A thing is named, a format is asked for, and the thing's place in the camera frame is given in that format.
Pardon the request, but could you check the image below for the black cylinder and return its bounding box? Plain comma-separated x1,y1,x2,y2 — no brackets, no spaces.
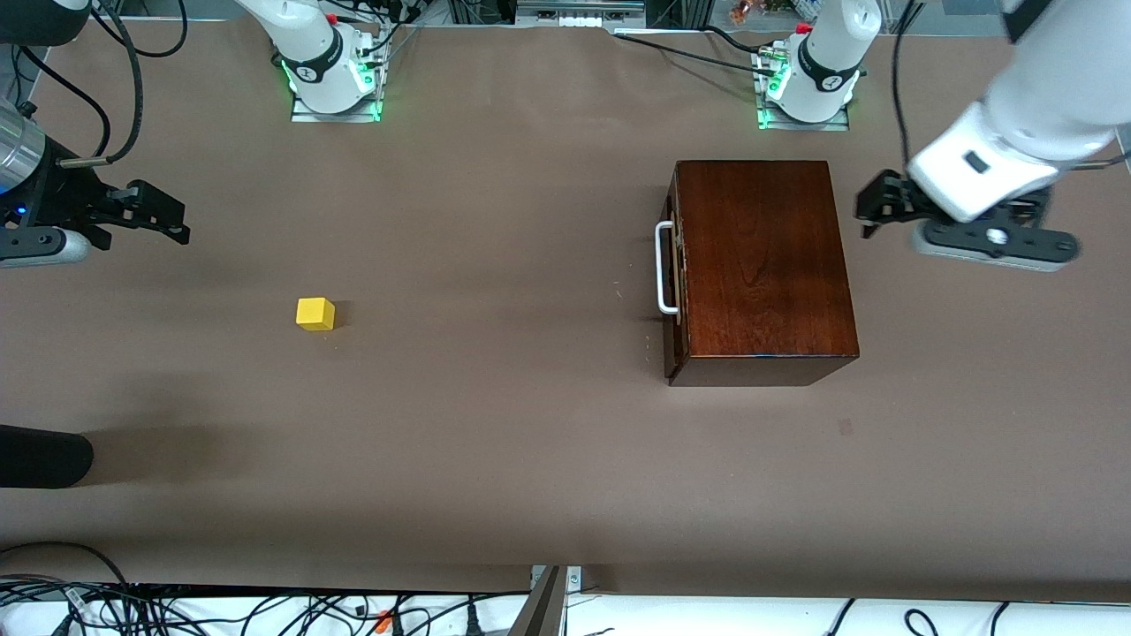
0,424,95,489

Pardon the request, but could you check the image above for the brown table cover sheet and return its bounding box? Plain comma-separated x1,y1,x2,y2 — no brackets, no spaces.
0,18,1131,594

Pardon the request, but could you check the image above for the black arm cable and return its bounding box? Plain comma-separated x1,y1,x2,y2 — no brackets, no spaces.
892,0,924,173
18,0,144,169

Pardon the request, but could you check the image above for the white lower shelf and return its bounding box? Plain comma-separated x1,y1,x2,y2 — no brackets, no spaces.
0,590,1131,636

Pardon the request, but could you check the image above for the dark brown wooden cabinet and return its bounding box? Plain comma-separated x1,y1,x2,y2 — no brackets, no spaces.
664,160,860,387

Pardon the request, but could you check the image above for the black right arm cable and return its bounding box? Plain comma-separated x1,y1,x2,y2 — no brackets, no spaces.
18,0,144,169

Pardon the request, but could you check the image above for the short black table cable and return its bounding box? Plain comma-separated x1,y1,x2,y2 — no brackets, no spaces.
702,25,771,56

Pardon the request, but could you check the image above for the white power strip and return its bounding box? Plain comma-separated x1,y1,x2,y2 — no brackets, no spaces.
517,0,646,27

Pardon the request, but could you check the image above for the light wood drawer white handle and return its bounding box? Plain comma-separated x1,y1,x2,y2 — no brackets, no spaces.
655,163,690,382

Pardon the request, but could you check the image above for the black cable tangle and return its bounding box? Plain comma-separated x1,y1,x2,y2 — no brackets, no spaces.
0,574,531,636

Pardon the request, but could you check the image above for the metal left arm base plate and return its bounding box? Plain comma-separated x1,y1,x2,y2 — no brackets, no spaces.
751,49,851,132

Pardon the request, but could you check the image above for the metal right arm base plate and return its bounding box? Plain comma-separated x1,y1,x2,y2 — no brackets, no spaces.
292,35,384,123

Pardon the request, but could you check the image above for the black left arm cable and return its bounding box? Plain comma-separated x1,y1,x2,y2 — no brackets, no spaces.
892,0,924,173

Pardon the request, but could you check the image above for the grey metal bracket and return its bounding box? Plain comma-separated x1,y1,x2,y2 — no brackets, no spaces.
508,565,584,636

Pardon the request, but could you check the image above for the black arched cable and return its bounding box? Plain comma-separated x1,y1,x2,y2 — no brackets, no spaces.
0,541,132,588

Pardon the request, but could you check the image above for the long black table cable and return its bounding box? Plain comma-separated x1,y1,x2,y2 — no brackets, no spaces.
614,31,778,76

